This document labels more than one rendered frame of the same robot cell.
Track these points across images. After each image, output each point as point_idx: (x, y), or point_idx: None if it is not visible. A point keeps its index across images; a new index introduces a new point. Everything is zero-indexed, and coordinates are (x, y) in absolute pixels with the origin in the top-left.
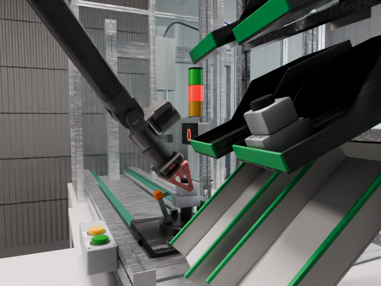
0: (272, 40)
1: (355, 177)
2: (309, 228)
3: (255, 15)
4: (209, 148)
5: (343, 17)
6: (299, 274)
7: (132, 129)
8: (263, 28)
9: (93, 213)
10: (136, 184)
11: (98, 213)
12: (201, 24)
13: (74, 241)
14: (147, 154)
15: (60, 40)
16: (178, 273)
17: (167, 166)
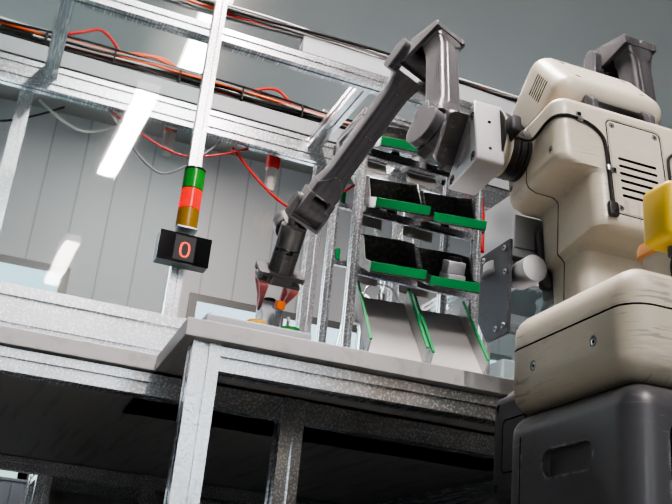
0: (395, 219)
1: (430, 317)
2: (435, 336)
3: (463, 218)
4: (421, 272)
5: (362, 219)
6: (480, 339)
7: (321, 228)
8: (463, 226)
9: (34, 322)
10: None
11: (132, 316)
12: (205, 122)
13: (129, 349)
14: (294, 257)
15: (378, 139)
16: None
17: (303, 277)
